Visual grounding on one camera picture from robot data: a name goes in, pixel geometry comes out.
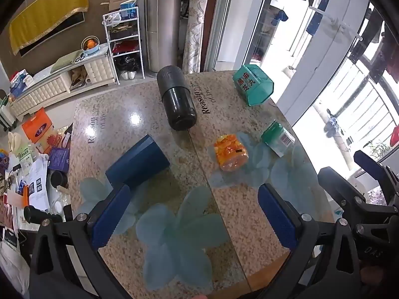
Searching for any black mug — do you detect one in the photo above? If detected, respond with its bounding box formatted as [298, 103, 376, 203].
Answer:
[50, 170, 68, 190]

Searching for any dark blue box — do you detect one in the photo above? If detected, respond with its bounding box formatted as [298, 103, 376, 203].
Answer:
[105, 134, 171, 195]

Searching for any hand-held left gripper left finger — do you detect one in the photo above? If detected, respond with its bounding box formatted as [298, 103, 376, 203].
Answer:
[29, 184, 131, 299]

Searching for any yellow cloth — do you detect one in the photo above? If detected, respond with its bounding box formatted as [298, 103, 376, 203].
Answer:
[9, 0, 89, 56]

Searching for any grey tower air conditioner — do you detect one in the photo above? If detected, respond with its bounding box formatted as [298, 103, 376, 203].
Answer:
[146, 0, 183, 79]

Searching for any purple box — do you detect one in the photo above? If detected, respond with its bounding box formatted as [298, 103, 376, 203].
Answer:
[47, 147, 70, 173]

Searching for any white metal rack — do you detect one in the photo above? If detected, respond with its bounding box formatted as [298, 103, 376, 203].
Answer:
[102, 7, 146, 84]

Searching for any cardboard box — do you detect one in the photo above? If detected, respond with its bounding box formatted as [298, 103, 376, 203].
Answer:
[100, 0, 138, 13]

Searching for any white cabinet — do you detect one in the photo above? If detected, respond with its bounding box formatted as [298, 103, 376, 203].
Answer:
[9, 44, 120, 121]

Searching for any fruit basket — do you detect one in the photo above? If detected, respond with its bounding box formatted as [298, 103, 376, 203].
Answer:
[81, 35, 101, 56]

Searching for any small green box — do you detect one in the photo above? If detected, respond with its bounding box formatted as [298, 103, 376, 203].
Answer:
[261, 120, 295, 157]

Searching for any black television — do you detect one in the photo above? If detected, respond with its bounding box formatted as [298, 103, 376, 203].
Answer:
[19, 11, 85, 57]

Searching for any black cylindrical bottle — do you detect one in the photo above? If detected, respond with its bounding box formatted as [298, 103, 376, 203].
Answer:
[23, 206, 63, 225]
[156, 65, 198, 131]

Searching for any patterned curtain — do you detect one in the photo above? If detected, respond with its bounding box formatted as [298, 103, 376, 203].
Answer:
[182, 0, 214, 75]

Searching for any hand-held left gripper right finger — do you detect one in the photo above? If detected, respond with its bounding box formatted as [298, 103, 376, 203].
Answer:
[257, 183, 363, 299]

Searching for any orange plastic jar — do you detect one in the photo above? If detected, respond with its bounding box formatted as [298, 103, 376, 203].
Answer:
[213, 134, 249, 172]

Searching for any sliding glass door frame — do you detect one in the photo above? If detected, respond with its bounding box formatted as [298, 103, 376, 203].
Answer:
[204, 0, 281, 72]

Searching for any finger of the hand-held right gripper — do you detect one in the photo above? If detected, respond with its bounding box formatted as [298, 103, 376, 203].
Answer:
[353, 150, 399, 208]
[317, 166, 369, 214]

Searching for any orange gift box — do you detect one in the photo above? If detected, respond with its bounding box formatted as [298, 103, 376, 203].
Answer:
[21, 107, 56, 154]

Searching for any pile of papers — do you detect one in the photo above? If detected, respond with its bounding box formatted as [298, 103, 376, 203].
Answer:
[6, 156, 51, 212]

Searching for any teal hexagonal box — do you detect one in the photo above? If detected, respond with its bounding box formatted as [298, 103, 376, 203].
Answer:
[232, 64, 274, 106]

